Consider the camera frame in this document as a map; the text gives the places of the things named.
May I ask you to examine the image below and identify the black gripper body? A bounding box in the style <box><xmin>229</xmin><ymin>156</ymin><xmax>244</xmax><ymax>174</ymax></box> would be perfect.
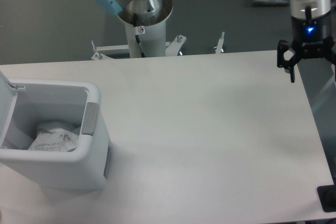
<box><xmin>291</xmin><ymin>12</ymin><xmax>332</xmax><ymax>59</ymax></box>

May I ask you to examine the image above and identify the white plastic wrapper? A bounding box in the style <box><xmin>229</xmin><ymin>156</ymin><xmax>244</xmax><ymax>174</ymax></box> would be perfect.
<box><xmin>28</xmin><ymin>121</ymin><xmax>80</xmax><ymax>152</ymax></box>

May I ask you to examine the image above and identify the white trash can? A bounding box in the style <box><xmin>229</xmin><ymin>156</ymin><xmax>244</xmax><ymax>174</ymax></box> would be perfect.
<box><xmin>1</xmin><ymin>75</ymin><xmax>111</xmax><ymax>190</ymax></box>

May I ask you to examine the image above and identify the black cable on pedestal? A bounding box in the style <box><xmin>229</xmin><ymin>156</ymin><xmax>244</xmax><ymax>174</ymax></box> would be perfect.
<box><xmin>132</xmin><ymin>13</ymin><xmax>146</xmax><ymax>58</ymax></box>

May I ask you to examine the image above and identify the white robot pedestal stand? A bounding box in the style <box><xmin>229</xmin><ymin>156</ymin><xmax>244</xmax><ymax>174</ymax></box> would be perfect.
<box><xmin>90</xmin><ymin>0</ymin><xmax>226</xmax><ymax>61</ymax></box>

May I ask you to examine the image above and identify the black device at table edge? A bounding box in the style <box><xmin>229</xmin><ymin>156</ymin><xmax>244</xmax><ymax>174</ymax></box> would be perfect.
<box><xmin>317</xmin><ymin>185</ymin><xmax>335</xmax><ymax>212</ymax></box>

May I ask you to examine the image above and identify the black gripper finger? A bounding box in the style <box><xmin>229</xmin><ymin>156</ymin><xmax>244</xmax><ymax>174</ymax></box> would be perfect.
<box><xmin>277</xmin><ymin>39</ymin><xmax>305</xmax><ymax>83</ymax></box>
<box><xmin>328</xmin><ymin>37</ymin><xmax>335</xmax><ymax>66</ymax></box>

